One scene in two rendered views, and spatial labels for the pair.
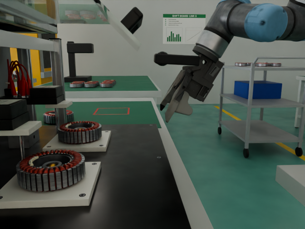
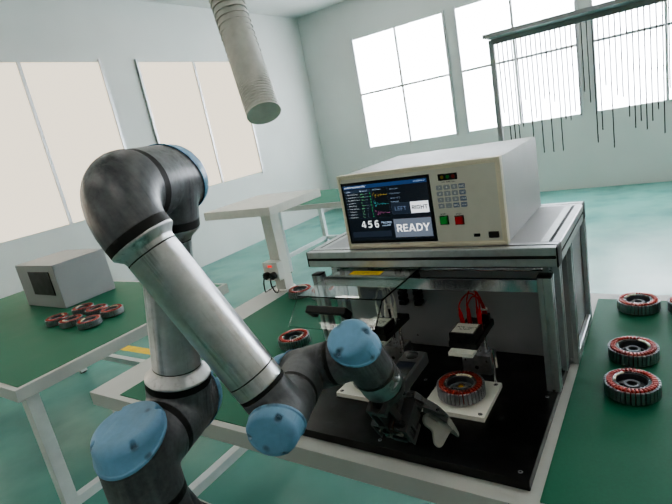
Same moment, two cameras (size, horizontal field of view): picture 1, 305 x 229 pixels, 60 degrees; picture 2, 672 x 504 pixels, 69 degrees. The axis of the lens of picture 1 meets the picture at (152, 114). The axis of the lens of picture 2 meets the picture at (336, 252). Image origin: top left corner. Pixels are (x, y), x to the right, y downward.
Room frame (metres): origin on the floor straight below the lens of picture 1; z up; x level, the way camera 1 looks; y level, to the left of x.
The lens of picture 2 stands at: (1.16, -0.76, 1.45)
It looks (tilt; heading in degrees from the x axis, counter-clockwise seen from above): 14 degrees down; 129
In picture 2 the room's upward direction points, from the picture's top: 11 degrees counter-clockwise
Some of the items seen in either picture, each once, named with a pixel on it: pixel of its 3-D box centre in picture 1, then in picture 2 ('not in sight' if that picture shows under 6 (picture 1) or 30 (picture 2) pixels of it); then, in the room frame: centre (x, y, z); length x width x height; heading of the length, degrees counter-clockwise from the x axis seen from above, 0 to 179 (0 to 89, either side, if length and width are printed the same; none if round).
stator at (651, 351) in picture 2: not in sight; (633, 351); (0.99, 0.53, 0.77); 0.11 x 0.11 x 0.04
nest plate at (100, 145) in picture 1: (80, 140); (462, 396); (0.68, 0.19, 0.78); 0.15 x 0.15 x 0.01; 4
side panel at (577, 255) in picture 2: not in sight; (576, 286); (0.86, 0.61, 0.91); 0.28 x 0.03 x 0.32; 94
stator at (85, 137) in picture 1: (80, 131); (460, 387); (0.68, 0.19, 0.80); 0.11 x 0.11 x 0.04
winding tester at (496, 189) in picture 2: not in sight; (443, 191); (0.55, 0.51, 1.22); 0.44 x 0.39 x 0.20; 4
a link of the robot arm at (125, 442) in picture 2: not in sight; (139, 453); (0.42, -0.45, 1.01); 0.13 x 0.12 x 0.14; 114
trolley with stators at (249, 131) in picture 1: (258, 102); not in sight; (2.98, -1.21, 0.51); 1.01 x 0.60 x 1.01; 4
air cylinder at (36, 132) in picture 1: (24, 133); (479, 359); (0.67, 0.34, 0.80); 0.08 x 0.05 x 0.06; 4
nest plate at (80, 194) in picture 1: (53, 181); (374, 383); (0.44, 0.18, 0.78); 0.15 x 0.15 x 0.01; 4
